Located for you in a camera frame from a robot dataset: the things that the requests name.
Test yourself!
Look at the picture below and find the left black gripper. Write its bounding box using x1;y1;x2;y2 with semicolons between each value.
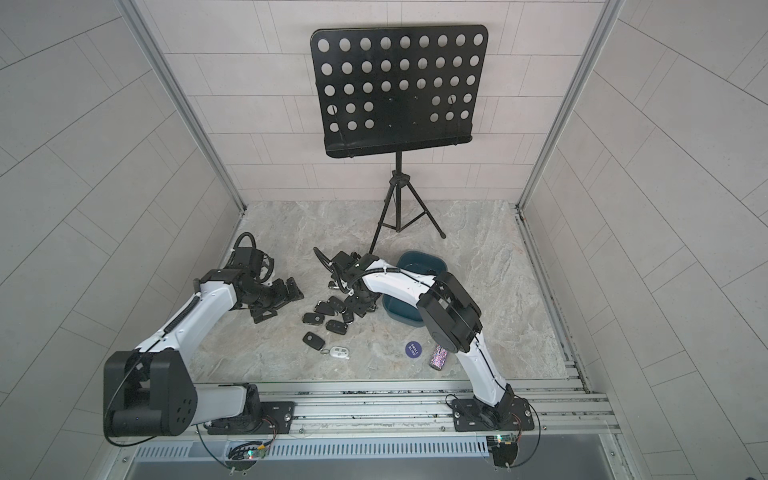
242;274;307;321

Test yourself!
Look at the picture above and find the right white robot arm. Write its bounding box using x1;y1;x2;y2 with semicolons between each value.
313;247;515;428

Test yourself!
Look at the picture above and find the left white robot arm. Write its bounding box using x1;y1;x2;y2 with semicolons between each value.
103;232;303;447

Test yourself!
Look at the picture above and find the black car key middle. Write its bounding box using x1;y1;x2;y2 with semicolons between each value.
325;320;348;335

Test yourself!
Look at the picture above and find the white remote key fob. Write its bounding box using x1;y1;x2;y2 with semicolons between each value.
320;346;350;359

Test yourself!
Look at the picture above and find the black car key front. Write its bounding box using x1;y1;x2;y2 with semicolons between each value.
302;332;326;351

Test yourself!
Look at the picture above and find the teal plastic storage box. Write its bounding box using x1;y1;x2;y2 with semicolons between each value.
382;250;448;328

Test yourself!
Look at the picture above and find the round purple lid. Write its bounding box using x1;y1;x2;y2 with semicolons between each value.
404;341;423;359

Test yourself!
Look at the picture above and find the purple glitter tube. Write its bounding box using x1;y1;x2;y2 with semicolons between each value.
429;345;449;371

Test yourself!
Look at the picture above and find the left circuit board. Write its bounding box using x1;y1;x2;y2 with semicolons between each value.
225;441;272;473

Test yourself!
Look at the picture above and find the circuit board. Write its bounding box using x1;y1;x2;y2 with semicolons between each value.
486;433;520;469
225;441;272;473

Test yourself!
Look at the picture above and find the right circuit board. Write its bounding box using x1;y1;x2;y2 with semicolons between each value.
486;433;520;469

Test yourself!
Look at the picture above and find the black perforated music stand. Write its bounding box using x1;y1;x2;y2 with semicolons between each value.
310;24;490;232

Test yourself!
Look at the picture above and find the aluminium mounting rail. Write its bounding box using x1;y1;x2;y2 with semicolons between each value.
116;377;622;444

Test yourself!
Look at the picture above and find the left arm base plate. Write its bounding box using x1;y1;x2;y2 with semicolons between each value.
203;401;296;435

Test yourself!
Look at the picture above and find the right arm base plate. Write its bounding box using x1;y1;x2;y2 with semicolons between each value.
447;397;536;432

